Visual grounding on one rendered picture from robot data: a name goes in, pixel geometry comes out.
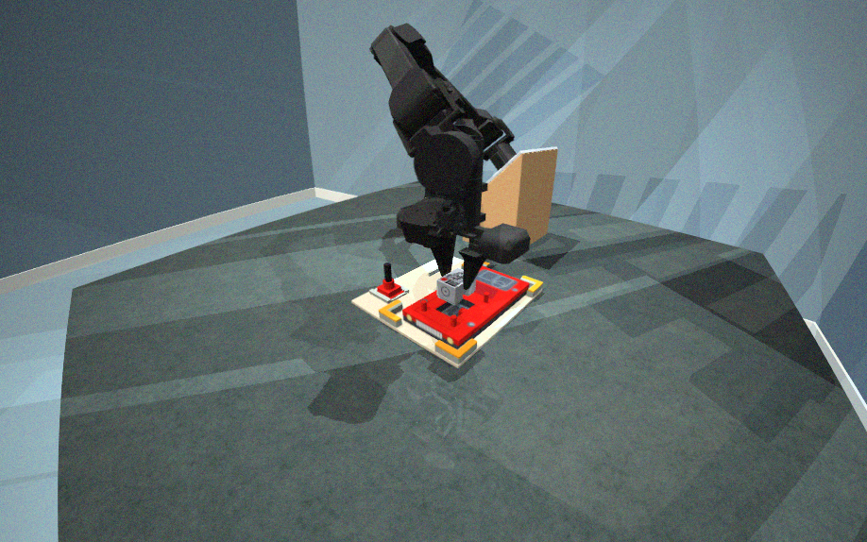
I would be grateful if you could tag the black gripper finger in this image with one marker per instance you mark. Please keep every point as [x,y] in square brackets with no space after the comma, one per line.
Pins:
[473,262]
[443,254]

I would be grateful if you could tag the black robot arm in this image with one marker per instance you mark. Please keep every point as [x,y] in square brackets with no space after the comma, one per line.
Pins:
[425,106]

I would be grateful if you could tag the red toy car body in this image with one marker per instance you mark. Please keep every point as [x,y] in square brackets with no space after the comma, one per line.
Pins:
[455,325]

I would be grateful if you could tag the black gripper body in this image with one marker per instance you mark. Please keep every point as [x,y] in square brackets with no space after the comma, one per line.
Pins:
[502,244]

